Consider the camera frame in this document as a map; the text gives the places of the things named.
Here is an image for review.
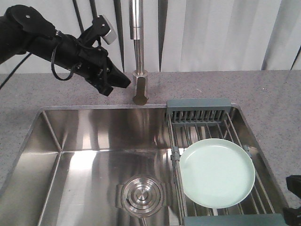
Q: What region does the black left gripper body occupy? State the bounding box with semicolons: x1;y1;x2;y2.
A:
50;32;113;89

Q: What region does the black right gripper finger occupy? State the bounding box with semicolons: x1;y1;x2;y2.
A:
286;175;301;195
283;207;301;226

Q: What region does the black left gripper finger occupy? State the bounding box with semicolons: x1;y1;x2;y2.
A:
107;62;131;89
90;80;113;96

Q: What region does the light green round plate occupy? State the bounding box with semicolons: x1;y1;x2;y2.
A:
179;138;255;209

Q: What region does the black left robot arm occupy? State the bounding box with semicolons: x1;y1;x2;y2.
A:
0;5;131;96

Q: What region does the grey sink dish rack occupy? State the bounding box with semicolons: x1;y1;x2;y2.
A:
166;98;286;226

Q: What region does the stainless steel faucet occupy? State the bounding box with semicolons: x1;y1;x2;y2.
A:
128;0;149;105

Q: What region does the white pleated curtain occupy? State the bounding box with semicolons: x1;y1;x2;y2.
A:
0;0;301;72

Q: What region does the stainless steel sink basin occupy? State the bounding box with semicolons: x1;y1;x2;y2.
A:
0;105;182;226

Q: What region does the metal sink drain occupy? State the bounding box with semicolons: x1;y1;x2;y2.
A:
115;177;167;218

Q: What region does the black left camera cable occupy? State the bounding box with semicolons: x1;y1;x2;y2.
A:
0;30;106;89

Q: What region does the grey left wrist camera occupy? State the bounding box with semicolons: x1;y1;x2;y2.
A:
98;15;117;45

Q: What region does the black left camera bracket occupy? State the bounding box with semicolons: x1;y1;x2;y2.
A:
78;16;104;48

